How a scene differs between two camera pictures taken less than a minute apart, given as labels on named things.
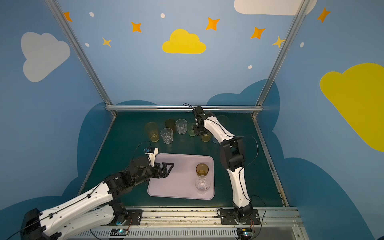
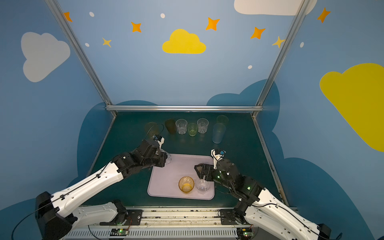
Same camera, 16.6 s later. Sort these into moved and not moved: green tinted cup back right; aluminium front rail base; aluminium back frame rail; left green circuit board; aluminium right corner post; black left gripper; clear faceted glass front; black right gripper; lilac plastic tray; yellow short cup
Moved: yellow short cup; black left gripper; black right gripper
Not moved: aluminium front rail base; green tinted cup back right; aluminium back frame rail; left green circuit board; clear faceted glass front; aluminium right corner post; lilac plastic tray
